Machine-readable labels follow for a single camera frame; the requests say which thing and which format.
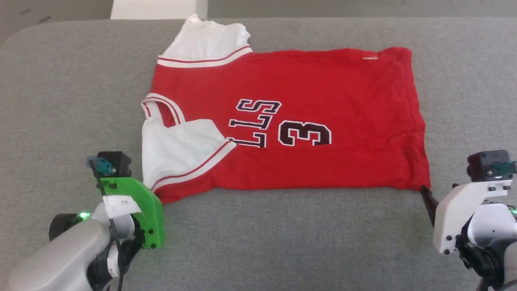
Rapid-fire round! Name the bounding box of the white box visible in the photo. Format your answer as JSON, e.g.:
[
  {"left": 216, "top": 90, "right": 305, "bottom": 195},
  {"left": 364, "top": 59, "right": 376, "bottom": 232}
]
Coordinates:
[{"left": 110, "top": 0, "right": 208, "bottom": 20}]

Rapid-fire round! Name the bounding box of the right black cable teal plug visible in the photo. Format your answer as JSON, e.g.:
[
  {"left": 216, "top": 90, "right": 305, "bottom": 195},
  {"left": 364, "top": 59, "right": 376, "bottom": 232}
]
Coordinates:
[{"left": 495, "top": 161, "right": 517, "bottom": 177}]

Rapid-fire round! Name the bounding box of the white label tag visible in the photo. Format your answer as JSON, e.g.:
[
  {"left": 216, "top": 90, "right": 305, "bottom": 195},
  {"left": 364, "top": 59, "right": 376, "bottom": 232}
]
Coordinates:
[{"left": 103, "top": 195, "right": 142, "bottom": 217}]

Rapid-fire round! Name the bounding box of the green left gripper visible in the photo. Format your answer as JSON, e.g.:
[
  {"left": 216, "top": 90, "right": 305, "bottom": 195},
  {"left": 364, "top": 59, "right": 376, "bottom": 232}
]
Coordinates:
[{"left": 95, "top": 176, "right": 166, "bottom": 249}]

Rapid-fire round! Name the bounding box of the left black cable teal plug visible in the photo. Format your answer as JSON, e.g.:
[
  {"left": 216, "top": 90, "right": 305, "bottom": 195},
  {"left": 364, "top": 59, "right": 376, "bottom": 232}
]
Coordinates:
[{"left": 86, "top": 156, "right": 124, "bottom": 291}]

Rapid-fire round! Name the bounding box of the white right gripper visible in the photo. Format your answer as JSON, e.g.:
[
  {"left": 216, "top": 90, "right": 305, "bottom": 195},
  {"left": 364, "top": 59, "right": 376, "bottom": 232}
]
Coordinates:
[{"left": 420, "top": 180, "right": 513, "bottom": 255}]

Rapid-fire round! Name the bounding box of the black cable teal plug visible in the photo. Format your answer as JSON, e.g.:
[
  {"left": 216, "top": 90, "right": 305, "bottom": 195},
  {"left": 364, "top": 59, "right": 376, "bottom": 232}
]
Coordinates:
[
  {"left": 495, "top": 161, "right": 517, "bottom": 177},
  {"left": 86, "top": 156, "right": 124, "bottom": 291}
]

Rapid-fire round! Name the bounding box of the red white basketball jersey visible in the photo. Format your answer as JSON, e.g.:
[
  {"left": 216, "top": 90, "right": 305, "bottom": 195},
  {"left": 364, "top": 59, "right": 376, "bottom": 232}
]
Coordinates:
[{"left": 141, "top": 14, "right": 431, "bottom": 204}]

